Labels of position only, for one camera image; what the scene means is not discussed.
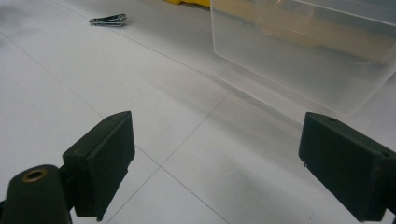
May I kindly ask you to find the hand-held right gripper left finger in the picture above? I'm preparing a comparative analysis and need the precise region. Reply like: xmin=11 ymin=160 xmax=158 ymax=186
xmin=62 ymin=110 xmax=136 ymax=222

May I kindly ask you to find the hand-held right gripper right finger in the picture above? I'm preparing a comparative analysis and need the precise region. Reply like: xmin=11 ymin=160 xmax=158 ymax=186
xmin=298 ymin=111 xmax=396 ymax=223

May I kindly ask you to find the clear plastic storage box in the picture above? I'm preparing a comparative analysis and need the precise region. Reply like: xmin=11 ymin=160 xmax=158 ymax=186
xmin=209 ymin=0 xmax=396 ymax=116

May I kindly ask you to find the silver nail clipper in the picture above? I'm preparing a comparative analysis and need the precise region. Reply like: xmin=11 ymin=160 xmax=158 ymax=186
xmin=88 ymin=12 xmax=128 ymax=27

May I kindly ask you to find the yellow object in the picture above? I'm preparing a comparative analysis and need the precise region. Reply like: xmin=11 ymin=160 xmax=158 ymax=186
xmin=163 ymin=0 xmax=211 ymax=8

